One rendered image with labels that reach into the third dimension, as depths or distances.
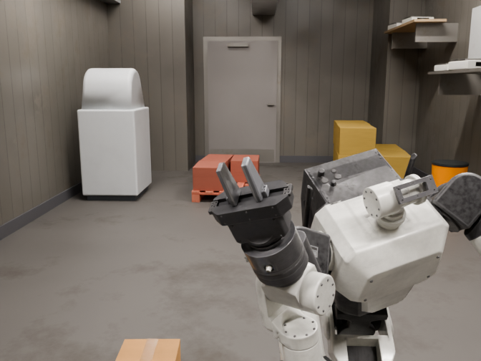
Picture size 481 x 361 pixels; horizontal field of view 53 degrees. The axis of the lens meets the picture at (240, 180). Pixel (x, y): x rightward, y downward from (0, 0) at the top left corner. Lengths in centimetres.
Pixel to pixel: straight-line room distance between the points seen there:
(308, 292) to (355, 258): 27
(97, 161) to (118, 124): 51
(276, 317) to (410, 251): 36
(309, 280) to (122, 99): 513
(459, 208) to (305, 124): 748
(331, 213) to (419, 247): 19
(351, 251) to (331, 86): 764
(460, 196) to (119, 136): 491
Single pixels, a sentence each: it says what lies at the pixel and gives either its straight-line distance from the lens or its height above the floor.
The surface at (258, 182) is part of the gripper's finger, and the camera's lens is 66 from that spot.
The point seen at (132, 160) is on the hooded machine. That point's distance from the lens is 575.
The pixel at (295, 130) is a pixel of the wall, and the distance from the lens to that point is 856.
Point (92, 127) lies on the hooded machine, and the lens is 584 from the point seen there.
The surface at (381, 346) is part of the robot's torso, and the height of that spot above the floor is 72.
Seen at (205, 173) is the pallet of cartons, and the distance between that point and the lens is 564.
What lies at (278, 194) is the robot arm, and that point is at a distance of 67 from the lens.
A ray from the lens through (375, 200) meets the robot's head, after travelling 97.
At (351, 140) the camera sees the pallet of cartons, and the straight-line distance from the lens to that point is 606.
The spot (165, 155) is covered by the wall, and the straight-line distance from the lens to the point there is 780.
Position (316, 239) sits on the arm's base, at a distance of 100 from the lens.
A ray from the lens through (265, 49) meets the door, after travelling 847.
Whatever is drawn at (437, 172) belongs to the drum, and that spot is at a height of 48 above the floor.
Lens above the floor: 137
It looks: 11 degrees down
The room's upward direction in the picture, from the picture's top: straight up
